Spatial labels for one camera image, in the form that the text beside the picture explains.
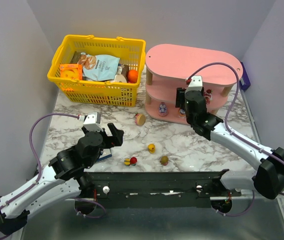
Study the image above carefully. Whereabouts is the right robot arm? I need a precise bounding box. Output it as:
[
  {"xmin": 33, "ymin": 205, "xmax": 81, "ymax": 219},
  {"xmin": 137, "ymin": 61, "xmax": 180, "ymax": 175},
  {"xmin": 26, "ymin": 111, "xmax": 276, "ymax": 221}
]
[{"xmin": 175, "ymin": 87, "xmax": 284, "ymax": 200}]

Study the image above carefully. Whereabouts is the dark brown packet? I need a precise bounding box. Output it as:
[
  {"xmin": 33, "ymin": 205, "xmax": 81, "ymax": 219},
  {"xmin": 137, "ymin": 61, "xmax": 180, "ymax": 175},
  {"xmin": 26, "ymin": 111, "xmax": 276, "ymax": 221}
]
[{"xmin": 70, "ymin": 51, "xmax": 81, "ymax": 64}]

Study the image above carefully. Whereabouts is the orange fruit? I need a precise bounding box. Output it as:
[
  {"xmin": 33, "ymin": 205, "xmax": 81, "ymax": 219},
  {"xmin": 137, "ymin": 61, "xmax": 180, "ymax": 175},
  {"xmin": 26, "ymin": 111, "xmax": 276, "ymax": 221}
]
[{"xmin": 127, "ymin": 69, "xmax": 139, "ymax": 84}]

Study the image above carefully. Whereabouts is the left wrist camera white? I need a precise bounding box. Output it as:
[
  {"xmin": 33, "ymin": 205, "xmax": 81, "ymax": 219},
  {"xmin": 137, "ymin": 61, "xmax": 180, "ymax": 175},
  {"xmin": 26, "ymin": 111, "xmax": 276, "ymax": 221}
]
[{"xmin": 78, "ymin": 111, "xmax": 103, "ymax": 132}]

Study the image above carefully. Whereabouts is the purple cable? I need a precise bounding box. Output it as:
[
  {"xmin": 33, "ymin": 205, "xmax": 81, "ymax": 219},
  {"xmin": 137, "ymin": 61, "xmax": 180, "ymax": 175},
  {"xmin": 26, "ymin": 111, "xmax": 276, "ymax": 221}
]
[
  {"xmin": 0, "ymin": 112, "xmax": 85, "ymax": 240},
  {"xmin": 185, "ymin": 61, "xmax": 284, "ymax": 197}
]

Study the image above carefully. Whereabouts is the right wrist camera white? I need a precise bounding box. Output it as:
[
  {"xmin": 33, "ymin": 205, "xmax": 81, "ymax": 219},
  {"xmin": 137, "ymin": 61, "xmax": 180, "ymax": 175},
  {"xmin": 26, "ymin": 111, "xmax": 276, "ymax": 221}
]
[{"xmin": 185, "ymin": 75, "xmax": 203, "ymax": 93}]

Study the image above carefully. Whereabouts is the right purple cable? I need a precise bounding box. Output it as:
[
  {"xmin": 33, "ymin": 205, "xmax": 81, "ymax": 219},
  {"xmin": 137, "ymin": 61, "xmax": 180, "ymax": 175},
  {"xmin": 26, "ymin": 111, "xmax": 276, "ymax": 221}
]
[{"xmin": 185, "ymin": 61, "xmax": 284, "ymax": 197}]

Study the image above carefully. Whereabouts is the light blue snack bag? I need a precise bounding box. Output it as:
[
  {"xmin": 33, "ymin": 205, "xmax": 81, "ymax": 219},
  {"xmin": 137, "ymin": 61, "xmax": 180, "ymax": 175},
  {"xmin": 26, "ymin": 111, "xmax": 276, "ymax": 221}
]
[{"xmin": 78, "ymin": 52, "xmax": 120, "ymax": 82}]

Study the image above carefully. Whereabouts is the pink three-tier shelf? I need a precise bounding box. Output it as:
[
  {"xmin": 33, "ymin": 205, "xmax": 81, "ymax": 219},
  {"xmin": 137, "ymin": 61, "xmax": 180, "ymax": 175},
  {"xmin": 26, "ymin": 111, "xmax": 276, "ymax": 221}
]
[{"xmin": 145, "ymin": 44, "xmax": 243, "ymax": 124}]

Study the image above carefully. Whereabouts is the black mounting rail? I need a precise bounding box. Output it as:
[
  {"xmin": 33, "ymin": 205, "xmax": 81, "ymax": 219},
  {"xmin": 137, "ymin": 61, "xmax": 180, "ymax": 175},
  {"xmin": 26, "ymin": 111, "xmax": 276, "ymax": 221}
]
[{"xmin": 77, "ymin": 171, "xmax": 241, "ymax": 209}]

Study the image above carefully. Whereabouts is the strawberry tart toy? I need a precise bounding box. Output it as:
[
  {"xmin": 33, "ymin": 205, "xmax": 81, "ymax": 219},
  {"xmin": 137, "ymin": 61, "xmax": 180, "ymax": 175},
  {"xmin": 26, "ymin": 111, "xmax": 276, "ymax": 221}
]
[{"xmin": 135, "ymin": 113, "xmax": 146, "ymax": 126}]

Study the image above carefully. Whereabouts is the red yellow mushroom toy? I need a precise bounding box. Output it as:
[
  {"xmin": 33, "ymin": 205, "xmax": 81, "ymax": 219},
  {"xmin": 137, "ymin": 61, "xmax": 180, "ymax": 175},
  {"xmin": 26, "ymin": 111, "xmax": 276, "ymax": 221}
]
[{"xmin": 124, "ymin": 157, "xmax": 138, "ymax": 166}]

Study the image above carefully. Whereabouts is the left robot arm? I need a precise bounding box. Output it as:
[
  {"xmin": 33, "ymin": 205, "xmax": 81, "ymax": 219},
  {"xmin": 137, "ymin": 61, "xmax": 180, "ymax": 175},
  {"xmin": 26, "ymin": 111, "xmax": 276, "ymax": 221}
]
[{"xmin": 0, "ymin": 123, "xmax": 124, "ymax": 237}]

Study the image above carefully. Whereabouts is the yellow plastic shopping basket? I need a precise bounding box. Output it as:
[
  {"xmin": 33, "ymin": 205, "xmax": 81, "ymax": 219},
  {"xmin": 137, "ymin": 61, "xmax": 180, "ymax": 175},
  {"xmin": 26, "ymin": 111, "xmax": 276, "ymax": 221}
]
[{"xmin": 47, "ymin": 34, "xmax": 146, "ymax": 107}]

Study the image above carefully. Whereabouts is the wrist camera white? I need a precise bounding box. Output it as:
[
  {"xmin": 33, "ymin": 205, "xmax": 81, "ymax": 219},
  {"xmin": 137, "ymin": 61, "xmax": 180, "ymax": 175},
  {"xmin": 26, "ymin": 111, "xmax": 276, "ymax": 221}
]
[
  {"xmin": 78, "ymin": 111, "xmax": 103, "ymax": 132},
  {"xmin": 185, "ymin": 75, "xmax": 203, "ymax": 93}
]

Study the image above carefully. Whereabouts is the purple bunny cup toy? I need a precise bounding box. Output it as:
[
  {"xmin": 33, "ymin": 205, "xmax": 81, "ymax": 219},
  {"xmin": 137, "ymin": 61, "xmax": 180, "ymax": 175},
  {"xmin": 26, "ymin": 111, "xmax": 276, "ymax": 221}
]
[{"xmin": 178, "ymin": 108, "xmax": 186, "ymax": 118}]

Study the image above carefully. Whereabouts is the white round container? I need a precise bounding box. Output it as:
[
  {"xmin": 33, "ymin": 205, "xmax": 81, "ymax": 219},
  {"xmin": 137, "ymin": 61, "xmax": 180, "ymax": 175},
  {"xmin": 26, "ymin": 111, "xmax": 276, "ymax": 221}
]
[{"xmin": 111, "ymin": 73, "xmax": 127, "ymax": 83}]

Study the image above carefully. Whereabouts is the orange snack box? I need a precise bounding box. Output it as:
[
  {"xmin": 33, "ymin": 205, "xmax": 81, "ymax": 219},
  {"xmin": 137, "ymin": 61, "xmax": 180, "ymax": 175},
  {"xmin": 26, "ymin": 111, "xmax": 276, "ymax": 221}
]
[{"xmin": 59, "ymin": 63, "xmax": 82, "ymax": 81}]

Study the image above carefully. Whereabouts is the olive brown round toy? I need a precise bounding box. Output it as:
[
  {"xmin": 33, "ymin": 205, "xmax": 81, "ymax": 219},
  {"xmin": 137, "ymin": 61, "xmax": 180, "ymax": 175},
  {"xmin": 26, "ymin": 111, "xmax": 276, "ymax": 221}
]
[{"xmin": 160, "ymin": 155, "xmax": 169, "ymax": 166}]

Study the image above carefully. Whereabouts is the yellow duck toy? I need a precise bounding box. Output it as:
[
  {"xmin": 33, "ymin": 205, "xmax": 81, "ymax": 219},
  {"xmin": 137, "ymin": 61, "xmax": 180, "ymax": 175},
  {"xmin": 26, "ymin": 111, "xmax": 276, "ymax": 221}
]
[{"xmin": 147, "ymin": 143, "xmax": 155, "ymax": 154}]

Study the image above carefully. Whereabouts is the blue boxed product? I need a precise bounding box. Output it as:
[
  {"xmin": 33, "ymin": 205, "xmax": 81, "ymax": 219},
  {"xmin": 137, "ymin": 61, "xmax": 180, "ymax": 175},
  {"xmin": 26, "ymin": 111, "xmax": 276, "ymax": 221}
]
[{"xmin": 97, "ymin": 149, "xmax": 112, "ymax": 162}]

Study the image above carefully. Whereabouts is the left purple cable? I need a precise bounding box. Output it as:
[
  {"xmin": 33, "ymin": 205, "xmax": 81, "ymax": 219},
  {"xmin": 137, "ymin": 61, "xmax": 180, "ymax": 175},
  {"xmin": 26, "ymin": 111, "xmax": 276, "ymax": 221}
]
[{"xmin": 0, "ymin": 112, "xmax": 85, "ymax": 240}]

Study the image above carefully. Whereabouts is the purple bunny donut toy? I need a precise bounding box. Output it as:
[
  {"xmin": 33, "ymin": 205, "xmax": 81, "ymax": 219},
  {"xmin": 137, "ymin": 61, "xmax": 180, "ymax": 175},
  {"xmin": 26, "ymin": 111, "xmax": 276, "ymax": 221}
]
[{"xmin": 158, "ymin": 102, "xmax": 168, "ymax": 117}]

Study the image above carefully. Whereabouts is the pink strawberry bear toy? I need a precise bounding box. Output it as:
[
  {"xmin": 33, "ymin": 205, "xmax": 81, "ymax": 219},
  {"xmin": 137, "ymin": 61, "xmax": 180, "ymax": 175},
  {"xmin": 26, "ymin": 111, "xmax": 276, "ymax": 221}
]
[{"xmin": 204, "ymin": 89, "xmax": 212, "ymax": 105}]

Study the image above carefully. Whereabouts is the purple box behind shelf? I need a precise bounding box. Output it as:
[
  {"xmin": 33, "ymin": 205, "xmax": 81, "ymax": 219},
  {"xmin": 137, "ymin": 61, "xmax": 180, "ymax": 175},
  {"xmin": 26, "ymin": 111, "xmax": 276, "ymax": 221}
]
[{"xmin": 240, "ymin": 62, "xmax": 251, "ymax": 92}]

